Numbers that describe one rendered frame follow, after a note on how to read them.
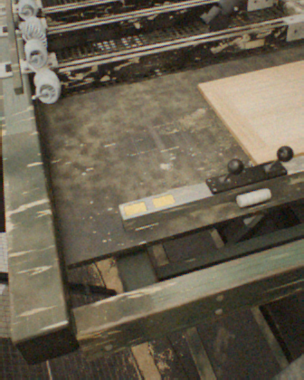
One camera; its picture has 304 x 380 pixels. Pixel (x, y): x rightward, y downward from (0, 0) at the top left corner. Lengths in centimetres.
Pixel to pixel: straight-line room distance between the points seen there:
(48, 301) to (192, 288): 27
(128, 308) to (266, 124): 71
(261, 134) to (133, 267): 54
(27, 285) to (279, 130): 80
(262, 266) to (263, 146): 42
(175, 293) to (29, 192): 41
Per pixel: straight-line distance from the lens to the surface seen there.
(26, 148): 112
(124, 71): 154
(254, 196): 102
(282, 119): 129
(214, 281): 84
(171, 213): 99
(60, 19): 203
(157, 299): 82
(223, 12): 166
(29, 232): 91
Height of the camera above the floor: 214
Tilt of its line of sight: 34 degrees down
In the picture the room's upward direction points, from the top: 71 degrees counter-clockwise
